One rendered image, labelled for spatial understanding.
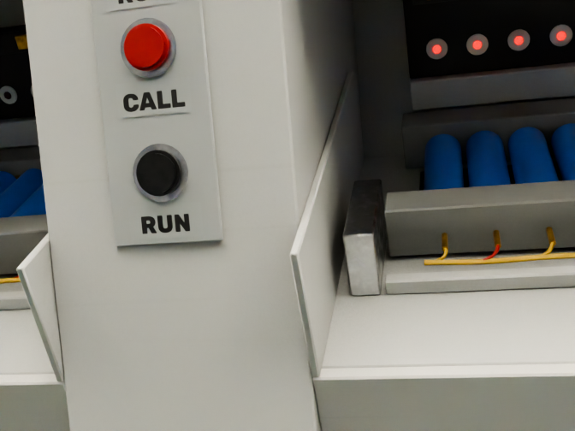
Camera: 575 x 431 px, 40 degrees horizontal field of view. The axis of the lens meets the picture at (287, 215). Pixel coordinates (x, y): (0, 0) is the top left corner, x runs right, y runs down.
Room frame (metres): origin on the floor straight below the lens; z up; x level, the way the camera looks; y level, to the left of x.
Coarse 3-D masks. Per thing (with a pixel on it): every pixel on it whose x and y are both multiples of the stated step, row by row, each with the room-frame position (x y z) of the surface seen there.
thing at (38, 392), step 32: (0, 128) 0.47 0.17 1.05; (32, 128) 0.47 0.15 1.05; (32, 256) 0.27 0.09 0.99; (0, 288) 0.36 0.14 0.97; (32, 288) 0.27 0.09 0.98; (0, 320) 0.33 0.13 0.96; (32, 320) 0.33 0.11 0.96; (0, 352) 0.31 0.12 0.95; (32, 352) 0.31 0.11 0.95; (0, 384) 0.29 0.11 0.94; (32, 384) 0.29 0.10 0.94; (64, 384) 0.29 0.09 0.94; (0, 416) 0.30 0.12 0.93; (32, 416) 0.29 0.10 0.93; (64, 416) 0.29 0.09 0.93
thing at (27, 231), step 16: (0, 224) 0.37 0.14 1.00; (16, 224) 0.37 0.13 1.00; (32, 224) 0.36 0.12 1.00; (0, 240) 0.36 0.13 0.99; (16, 240) 0.36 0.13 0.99; (32, 240) 0.36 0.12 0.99; (0, 256) 0.36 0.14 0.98; (16, 256) 0.36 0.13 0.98; (0, 272) 0.37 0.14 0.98; (16, 272) 0.37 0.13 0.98
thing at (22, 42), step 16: (0, 32) 0.45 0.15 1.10; (16, 32) 0.45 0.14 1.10; (0, 48) 0.45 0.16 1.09; (16, 48) 0.45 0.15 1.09; (0, 64) 0.46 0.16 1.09; (16, 64) 0.46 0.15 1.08; (0, 80) 0.46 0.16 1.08; (16, 80) 0.46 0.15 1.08; (32, 96) 0.46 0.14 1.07; (0, 112) 0.47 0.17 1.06; (16, 112) 0.47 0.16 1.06; (32, 112) 0.47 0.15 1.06
